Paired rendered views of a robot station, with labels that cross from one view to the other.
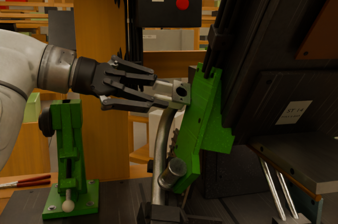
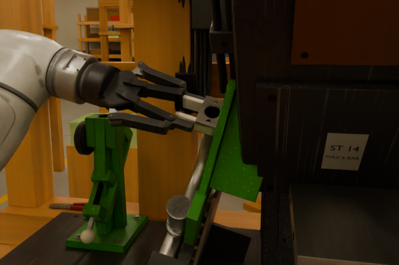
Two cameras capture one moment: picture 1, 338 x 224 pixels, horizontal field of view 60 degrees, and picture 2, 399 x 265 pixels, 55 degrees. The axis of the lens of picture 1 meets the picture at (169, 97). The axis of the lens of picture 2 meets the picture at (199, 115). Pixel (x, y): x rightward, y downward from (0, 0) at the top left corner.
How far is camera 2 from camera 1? 0.26 m
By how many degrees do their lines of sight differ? 23
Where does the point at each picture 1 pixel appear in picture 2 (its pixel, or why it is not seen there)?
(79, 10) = (139, 12)
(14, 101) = (13, 106)
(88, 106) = not seen: hidden behind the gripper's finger
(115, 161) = not seen: hidden behind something
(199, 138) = (206, 173)
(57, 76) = (63, 82)
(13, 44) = (24, 47)
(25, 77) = (31, 81)
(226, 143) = (249, 186)
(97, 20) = (158, 23)
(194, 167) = (193, 210)
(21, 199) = (62, 221)
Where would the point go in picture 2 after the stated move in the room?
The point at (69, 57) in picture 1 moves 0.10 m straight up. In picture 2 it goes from (79, 61) to (76, 0)
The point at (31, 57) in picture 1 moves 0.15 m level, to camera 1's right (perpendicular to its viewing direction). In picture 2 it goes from (40, 60) to (114, 61)
